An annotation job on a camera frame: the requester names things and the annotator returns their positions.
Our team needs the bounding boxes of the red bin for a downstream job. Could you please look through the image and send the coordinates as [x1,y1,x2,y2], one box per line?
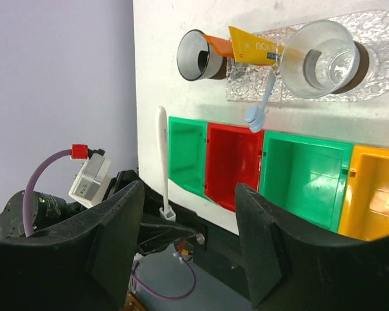
[205,122,265,212]

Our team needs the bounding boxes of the yellow toothpaste tube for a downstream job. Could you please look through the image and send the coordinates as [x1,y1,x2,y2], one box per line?
[228,26,284,69]

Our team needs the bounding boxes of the yellow bin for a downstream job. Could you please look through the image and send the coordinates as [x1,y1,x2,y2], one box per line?
[338,145,389,241]

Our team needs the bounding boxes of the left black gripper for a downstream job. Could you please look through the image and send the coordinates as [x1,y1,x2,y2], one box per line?
[103,170,208,257]

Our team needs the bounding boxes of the light blue toothbrush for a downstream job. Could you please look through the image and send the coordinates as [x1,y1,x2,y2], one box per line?
[244,73,276,133]

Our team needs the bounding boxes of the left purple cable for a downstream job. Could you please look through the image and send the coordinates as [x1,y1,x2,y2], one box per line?
[22,144,197,301]

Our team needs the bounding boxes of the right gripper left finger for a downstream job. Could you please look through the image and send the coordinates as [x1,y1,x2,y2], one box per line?
[0,181,145,310]

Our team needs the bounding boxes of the orange toothpaste tube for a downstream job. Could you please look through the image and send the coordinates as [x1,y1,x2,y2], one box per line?
[203,34,235,59]

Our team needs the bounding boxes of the clear plastic cup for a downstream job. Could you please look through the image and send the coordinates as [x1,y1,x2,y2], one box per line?
[279,19,360,99]

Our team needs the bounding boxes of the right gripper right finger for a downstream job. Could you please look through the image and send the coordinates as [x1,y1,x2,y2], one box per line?
[235,183,389,310]

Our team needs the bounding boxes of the green bin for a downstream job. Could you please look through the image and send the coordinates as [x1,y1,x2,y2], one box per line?
[259,132,354,232]
[169,117,207,198]

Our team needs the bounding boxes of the dark smoky plastic cup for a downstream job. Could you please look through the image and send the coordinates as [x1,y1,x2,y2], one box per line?
[176,29,227,82]

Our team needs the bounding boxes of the clear textured holder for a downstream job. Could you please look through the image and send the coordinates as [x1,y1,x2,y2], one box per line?
[226,60,274,102]

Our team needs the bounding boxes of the white toothbrush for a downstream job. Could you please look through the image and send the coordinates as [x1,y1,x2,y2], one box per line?
[155,106,176,222]

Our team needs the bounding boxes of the right green bin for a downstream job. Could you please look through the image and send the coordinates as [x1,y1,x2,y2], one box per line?
[259,132,354,232]

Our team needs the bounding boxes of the left green bin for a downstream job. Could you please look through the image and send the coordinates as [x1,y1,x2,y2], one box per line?
[169,117,207,198]

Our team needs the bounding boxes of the clear textured oval tray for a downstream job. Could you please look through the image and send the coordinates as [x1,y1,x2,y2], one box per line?
[226,9,389,103]

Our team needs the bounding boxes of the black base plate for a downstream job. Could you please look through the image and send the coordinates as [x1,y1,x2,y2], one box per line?
[137,187,250,299]

